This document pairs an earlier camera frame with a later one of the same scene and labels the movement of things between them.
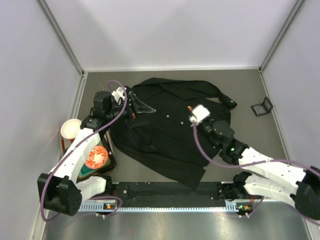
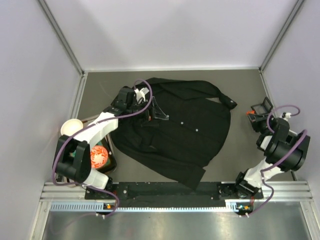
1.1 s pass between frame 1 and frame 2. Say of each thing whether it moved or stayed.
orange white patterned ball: stayed
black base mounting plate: stayed
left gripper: moved
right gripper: moved
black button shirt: stayed
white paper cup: stayed
